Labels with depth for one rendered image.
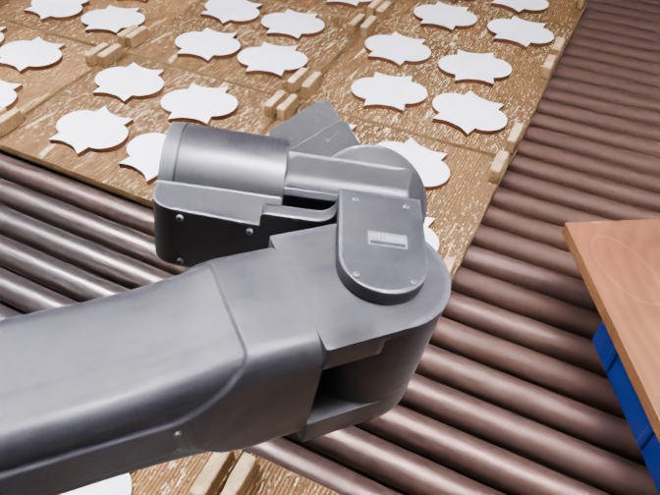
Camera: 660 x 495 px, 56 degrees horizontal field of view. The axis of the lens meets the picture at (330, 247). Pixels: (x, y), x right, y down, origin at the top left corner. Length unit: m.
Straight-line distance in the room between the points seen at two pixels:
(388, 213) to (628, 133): 1.05
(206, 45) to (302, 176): 1.11
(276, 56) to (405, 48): 0.27
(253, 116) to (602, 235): 0.64
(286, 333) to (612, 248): 0.64
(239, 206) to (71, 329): 0.09
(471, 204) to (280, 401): 0.78
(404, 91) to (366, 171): 0.92
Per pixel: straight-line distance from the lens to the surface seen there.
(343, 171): 0.29
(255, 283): 0.23
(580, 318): 0.89
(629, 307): 0.76
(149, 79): 1.29
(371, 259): 0.23
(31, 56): 1.45
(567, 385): 0.83
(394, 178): 0.29
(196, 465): 0.71
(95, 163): 1.11
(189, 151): 0.29
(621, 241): 0.83
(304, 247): 0.24
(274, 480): 0.69
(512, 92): 1.27
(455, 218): 0.95
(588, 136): 1.24
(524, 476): 0.74
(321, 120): 0.42
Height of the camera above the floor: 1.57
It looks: 45 degrees down
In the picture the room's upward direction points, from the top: straight up
